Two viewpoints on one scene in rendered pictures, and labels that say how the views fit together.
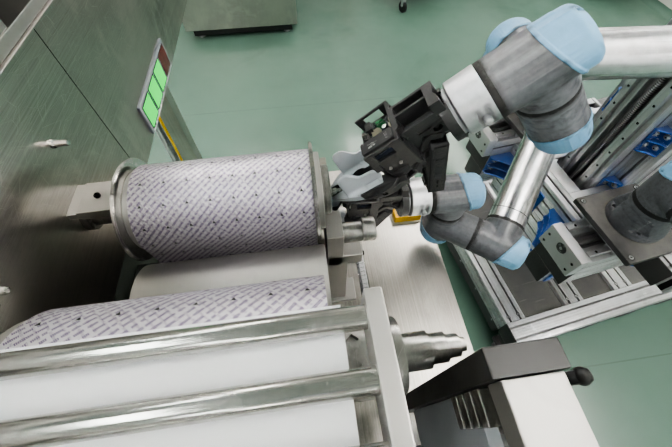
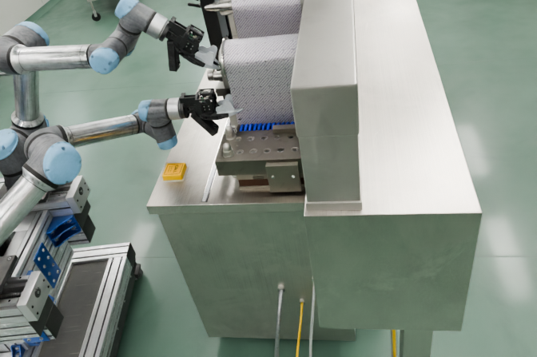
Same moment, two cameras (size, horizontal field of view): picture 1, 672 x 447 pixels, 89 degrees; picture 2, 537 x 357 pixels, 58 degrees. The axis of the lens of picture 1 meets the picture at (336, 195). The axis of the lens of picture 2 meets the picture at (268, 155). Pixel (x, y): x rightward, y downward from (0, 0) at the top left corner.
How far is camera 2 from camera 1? 177 cm
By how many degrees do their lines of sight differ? 86
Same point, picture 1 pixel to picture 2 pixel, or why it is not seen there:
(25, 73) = not seen: hidden behind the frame
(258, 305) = not seen: outside the picture
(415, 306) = (200, 132)
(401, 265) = (196, 147)
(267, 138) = not seen: outside the picture
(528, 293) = (89, 276)
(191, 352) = not seen: outside the picture
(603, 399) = (94, 240)
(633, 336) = not seen: hidden behind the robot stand
